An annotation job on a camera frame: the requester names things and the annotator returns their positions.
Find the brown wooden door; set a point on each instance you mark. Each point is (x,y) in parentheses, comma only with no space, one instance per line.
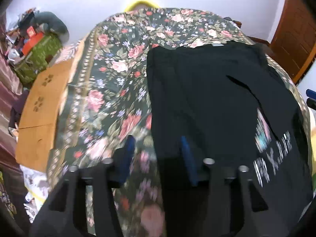
(293,44)

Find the floral green bed cover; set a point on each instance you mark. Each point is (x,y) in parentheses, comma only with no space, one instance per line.
(108,100)

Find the printed papers stack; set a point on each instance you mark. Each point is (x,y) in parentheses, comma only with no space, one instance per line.
(37,191)

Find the yellow headboard cushion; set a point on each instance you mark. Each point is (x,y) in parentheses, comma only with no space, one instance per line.
(140,5)

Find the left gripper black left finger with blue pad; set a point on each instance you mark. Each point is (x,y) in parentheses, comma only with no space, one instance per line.
(64,213)

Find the wooden lap desk board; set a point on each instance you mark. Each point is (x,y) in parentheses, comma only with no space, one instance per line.
(37,125)

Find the green storage bag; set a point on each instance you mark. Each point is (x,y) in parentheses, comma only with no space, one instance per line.
(37,59)

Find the dark clothes pile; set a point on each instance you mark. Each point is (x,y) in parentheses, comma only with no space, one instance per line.
(17,110)

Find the striped maroon curtain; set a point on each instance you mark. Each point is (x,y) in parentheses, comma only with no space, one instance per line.
(11,89)

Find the black elephant print t-shirt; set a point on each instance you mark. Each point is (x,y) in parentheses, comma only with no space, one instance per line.
(234,108)

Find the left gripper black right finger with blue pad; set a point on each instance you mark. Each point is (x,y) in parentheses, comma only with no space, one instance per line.
(230,206)

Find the orange box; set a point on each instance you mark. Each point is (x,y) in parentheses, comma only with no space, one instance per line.
(33,41)

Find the grey plush toy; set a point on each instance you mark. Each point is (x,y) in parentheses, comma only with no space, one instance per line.
(48,22)

